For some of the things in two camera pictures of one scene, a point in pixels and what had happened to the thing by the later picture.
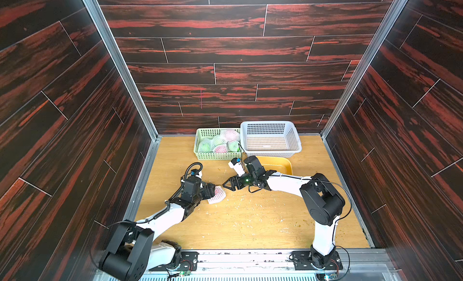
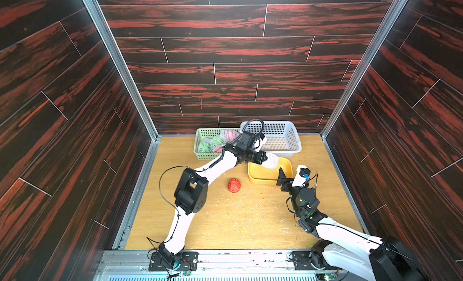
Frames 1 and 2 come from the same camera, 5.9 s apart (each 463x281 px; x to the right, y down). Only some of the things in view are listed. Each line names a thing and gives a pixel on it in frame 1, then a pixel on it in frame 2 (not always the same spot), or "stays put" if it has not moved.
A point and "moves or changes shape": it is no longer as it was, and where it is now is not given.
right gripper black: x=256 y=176 to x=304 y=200
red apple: x=219 y=192 moves or changes shape
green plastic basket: x=208 y=133 stays put
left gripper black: x=208 y=188 to x=258 y=159
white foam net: x=219 y=195 to x=272 y=161
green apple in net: x=218 y=140 stays put
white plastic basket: x=270 y=138 stays put
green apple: x=206 y=146 stays put
